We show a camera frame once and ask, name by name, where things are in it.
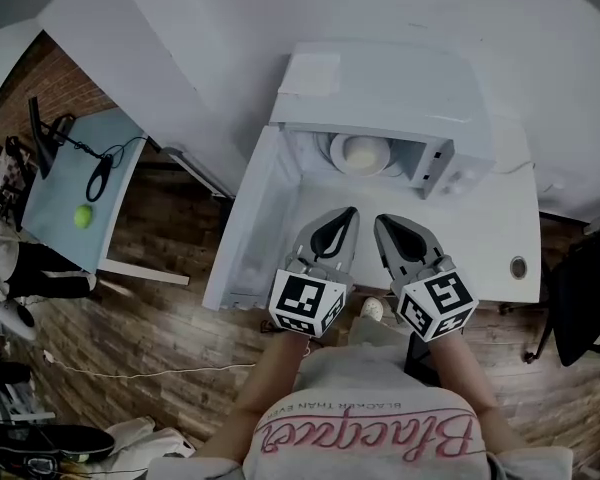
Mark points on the white desk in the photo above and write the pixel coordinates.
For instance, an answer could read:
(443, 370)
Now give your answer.
(480, 248)

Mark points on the white microwave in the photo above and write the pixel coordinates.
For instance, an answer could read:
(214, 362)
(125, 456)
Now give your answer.
(395, 88)

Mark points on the person's left forearm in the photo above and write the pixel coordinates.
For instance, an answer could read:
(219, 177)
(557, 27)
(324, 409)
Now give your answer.
(272, 373)

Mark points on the person's right forearm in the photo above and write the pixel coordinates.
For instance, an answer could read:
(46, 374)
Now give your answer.
(460, 373)

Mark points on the black chair seat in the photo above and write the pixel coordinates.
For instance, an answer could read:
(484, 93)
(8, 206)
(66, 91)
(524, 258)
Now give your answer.
(50, 438)

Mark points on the white cloth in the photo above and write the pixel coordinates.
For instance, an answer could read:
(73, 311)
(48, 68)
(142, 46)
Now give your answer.
(145, 438)

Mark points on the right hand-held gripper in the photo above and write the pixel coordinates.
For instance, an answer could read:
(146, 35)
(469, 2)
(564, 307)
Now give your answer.
(440, 303)

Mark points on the grey trousers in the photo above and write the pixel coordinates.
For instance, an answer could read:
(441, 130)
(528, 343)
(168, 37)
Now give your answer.
(380, 333)

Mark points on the round desk grommet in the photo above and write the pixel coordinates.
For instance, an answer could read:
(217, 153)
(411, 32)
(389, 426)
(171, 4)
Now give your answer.
(518, 267)

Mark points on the cluttered metal rack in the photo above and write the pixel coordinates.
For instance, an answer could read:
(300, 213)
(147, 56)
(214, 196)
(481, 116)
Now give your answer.
(10, 388)

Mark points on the black office chair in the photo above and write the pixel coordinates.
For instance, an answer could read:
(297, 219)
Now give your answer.
(580, 298)

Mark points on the white shoe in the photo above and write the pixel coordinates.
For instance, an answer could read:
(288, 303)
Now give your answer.
(372, 309)

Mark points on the small white floor adapter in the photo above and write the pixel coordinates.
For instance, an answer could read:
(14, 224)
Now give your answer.
(48, 355)

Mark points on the green tennis ball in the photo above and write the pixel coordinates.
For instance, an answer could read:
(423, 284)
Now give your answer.
(83, 216)

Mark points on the white plate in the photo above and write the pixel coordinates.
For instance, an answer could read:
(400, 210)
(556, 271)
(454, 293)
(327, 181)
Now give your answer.
(336, 153)

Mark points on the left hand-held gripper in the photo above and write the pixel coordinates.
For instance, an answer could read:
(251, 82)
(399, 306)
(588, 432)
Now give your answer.
(300, 300)

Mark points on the grey shirt with pink print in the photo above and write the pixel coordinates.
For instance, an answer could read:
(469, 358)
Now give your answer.
(360, 383)

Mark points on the light blue table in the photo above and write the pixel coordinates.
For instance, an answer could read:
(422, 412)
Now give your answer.
(65, 193)

